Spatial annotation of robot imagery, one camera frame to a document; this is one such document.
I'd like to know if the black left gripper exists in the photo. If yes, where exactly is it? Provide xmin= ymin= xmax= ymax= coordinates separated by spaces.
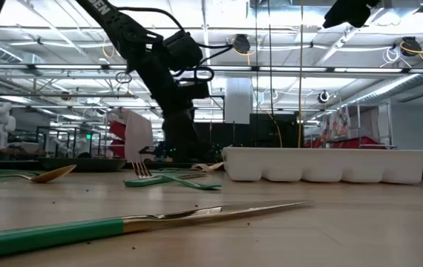
xmin=137 ymin=51 xmax=211 ymax=164

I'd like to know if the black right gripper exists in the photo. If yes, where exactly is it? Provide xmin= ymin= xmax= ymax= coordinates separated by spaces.
xmin=322 ymin=0 xmax=381 ymax=27

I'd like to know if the gold fork green handle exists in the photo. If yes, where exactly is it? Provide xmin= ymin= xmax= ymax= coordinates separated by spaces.
xmin=131 ymin=160 xmax=223 ymax=191
xmin=191 ymin=163 xmax=217 ymax=175

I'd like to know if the small gold spoon green handle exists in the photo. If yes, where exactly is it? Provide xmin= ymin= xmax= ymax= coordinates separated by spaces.
xmin=0 ymin=164 xmax=78 ymax=184

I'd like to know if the black partition panel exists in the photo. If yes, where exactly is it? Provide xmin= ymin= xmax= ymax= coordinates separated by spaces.
xmin=249 ymin=113 xmax=304 ymax=149
xmin=196 ymin=121 xmax=235 ymax=162

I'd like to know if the red and white board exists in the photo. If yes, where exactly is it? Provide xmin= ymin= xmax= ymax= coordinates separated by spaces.
xmin=106 ymin=107 xmax=156 ymax=163

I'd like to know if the metal shelf rack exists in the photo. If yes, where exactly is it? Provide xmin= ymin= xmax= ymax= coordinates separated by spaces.
xmin=318 ymin=102 xmax=396 ymax=150

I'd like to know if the red storage bin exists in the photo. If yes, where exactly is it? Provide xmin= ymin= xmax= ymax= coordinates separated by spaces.
xmin=304 ymin=136 xmax=387 ymax=149

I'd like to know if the white cutlery organizer tray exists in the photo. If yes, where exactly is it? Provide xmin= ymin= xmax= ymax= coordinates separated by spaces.
xmin=221 ymin=146 xmax=423 ymax=185

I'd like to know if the white robot figure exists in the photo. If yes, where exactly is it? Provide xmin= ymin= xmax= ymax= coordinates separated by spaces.
xmin=0 ymin=102 xmax=18 ymax=149

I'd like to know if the hanging black cable ring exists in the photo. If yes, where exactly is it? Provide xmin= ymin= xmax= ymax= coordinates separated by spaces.
xmin=115 ymin=70 xmax=133 ymax=85

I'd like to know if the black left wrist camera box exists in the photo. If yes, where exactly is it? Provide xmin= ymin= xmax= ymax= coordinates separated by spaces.
xmin=161 ymin=30 xmax=204 ymax=72

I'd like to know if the black hanging cable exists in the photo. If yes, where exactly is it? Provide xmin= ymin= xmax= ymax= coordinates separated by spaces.
xmin=266 ymin=0 xmax=273 ymax=148
xmin=254 ymin=0 xmax=259 ymax=148

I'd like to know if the black frame workstation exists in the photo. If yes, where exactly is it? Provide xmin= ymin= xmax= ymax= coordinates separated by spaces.
xmin=35 ymin=125 xmax=103 ymax=159

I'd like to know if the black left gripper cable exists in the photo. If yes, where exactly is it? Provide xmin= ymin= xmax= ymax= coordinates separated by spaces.
xmin=117 ymin=6 xmax=235 ymax=82

